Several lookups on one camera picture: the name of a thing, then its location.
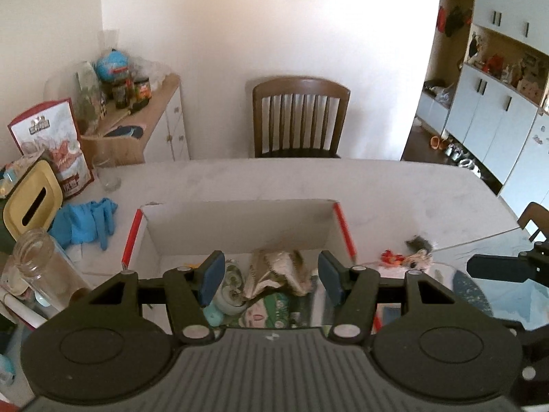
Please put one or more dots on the white plastic bag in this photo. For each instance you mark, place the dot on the white plastic bag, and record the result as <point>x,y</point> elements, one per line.
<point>154,71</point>

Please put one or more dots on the white rolled paper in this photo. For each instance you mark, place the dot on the white rolled paper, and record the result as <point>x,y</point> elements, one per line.
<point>21,309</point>

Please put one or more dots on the white cartoon figure charm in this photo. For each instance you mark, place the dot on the white cartoon figure charm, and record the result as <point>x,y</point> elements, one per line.
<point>418,261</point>

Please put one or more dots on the blue rubber gloves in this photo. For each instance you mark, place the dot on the blue rubber gloves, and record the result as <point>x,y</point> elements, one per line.
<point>81,221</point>

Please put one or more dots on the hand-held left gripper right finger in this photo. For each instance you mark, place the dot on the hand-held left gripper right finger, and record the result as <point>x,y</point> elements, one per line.
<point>330,277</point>

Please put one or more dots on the white cardboard box red sides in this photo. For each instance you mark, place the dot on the white cardboard box red sides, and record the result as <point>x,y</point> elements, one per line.
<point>240,227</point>

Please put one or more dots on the dark blue oval pad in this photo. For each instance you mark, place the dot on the dark blue oval pad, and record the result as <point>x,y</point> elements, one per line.
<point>469,296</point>

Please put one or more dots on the brown wooden slat-back chair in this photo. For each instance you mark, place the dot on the brown wooden slat-back chair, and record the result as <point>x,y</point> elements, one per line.
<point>300,88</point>

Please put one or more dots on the clear drinking glass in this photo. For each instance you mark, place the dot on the clear drinking glass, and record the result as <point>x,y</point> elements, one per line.
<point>107,176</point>

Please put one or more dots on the black hanging hat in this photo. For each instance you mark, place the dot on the black hanging hat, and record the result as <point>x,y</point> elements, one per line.
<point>457,21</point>

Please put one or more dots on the light wooden organizer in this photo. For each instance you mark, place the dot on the light wooden organizer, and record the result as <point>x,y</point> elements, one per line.
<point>116,150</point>

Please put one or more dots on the small teal object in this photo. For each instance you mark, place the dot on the small teal object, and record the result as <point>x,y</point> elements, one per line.
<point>212,315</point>

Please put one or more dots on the clear plant container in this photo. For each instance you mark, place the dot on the clear plant container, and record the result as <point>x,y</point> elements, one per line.
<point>85,94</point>

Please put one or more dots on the dark glass jar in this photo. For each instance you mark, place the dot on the dark glass jar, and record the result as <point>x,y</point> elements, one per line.
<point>121,94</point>

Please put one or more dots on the row of grey shoes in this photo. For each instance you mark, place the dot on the row of grey shoes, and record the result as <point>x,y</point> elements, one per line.
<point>461,158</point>

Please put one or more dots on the orange-label jar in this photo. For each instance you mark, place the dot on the orange-label jar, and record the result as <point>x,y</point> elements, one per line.
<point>142,92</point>

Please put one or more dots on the white wooden-top sideboard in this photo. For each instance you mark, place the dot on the white wooden-top sideboard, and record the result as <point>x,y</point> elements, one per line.
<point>171,128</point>

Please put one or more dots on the colourful printed packet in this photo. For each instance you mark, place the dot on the colourful printed packet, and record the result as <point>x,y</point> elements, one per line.
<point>13,176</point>

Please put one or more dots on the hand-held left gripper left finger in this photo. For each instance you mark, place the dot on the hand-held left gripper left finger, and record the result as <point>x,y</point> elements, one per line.
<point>212,277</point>

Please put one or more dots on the grey plastic bag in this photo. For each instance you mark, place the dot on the grey plastic bag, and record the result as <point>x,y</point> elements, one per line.
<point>446,94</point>

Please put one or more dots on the green printed packet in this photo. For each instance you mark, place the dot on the green printed packet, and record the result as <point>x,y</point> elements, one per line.
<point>276,307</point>

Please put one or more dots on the group of shelf ornaments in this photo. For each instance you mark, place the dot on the group of shelf ornaments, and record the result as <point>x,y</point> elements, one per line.
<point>497,62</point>

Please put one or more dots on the dark green container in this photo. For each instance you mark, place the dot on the dark green container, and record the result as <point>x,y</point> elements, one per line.
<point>6,240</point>

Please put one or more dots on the clear glass jar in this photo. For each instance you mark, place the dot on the clear glass jar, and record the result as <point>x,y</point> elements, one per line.
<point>47,266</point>

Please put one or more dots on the blue globe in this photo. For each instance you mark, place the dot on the blue globe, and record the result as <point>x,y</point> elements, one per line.
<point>110,65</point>

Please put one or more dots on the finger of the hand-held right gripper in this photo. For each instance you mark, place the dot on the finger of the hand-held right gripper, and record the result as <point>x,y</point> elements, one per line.
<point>493,268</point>
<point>534,360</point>

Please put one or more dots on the orange slipper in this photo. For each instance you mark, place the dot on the orange slipper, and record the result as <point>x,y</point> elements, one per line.
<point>436,142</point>

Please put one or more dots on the pale blue wall cabinet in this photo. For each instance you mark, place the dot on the pale blue wall cabinet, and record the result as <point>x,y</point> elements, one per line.
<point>506,124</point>

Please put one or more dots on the red hanging bag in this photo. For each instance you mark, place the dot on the red hanging bag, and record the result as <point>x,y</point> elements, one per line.
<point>441,19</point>

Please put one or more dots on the yellow tissue box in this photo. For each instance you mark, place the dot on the yellow tissue box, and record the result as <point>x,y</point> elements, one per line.
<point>25,206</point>

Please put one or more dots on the foil bag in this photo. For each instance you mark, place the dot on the foil bag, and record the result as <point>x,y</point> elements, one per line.
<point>274,272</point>

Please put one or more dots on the red white snack bag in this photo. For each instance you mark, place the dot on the red white snack bag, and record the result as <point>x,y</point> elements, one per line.
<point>51,137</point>

